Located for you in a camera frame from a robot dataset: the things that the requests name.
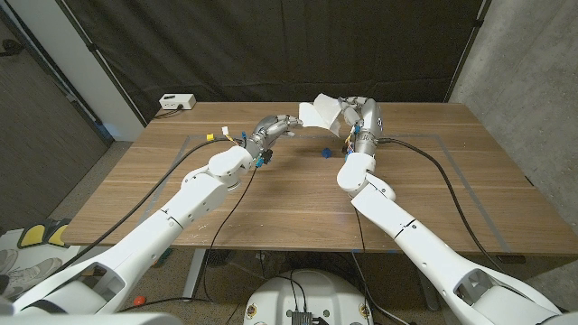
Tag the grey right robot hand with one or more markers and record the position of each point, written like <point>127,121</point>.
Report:
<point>368,122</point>

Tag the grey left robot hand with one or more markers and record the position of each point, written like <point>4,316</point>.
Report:
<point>271,131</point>

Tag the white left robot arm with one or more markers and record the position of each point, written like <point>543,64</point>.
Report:
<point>149,234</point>

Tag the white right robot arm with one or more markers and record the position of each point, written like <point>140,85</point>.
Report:
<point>429,253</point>

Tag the grey tape outline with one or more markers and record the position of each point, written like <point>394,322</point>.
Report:
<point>311,136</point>

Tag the blue block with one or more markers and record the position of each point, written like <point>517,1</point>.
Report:
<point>326,153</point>

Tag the black backdrop curtain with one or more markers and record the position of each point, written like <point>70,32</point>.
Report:
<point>289,45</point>

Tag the white power strip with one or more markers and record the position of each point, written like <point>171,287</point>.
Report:
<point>177,101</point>

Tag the black backdrop stand pole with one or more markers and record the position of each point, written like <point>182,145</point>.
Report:
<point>104,63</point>
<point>469,45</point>

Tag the black round fan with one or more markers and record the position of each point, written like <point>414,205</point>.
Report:
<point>218,257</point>

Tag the grey table leg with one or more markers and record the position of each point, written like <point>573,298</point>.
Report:
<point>195,271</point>
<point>426,289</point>

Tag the blue and orange shoe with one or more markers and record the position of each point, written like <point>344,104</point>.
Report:
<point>165,256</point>

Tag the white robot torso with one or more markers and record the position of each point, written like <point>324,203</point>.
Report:
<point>311,293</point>

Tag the black box on torso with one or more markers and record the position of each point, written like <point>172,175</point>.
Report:
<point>302,318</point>

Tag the orange ball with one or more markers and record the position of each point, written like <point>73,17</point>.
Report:
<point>140,301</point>

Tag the yellow and black foot pedal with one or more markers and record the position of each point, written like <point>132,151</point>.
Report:
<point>34,234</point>

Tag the grey sneaker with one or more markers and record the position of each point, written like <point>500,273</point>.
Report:
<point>6,259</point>
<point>31,275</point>

